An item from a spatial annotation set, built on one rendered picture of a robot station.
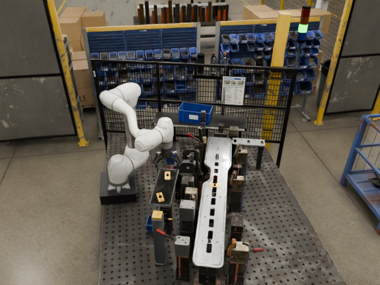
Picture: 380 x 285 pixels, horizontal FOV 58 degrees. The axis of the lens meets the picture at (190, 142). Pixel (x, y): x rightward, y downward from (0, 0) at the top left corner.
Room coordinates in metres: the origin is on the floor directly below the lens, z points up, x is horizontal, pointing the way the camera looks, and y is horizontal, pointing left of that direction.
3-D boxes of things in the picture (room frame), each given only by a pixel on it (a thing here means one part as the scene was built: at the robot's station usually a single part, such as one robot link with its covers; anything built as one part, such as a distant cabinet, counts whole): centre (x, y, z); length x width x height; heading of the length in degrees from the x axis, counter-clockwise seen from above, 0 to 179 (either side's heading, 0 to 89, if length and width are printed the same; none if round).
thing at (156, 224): (1.51, 0.20, 0.92); 0.08 x 0.08 x 0.44; 83
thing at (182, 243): (1.39, 0.05, 0.88); 0.11 x 0.10 x 0.36; 83
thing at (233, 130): (2.67, -0.40, 0.88); 0.08 x 0.08 x 0.36; 83
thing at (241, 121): (2.87, -0.10, 1.01); 0.90 x 0.22 x 0.03; 83
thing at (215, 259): (1.93, -0.19, 1.00); 1.38 x 0.22 x 0.02; 173
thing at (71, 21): (6.75, 2.04, 0.52); 1.20 x 0.80 x 1.05; 6
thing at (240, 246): (1.35, -0.30, 0.88); 0.15 x 0.11 x 0.36; 83
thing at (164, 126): (1.87, 0.17, 1.55); 0.13 x 0.11 x 0.16; 140
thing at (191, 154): (2.08, 0.00, 0.94); 0.18 x 0.13 x 0.49; 173
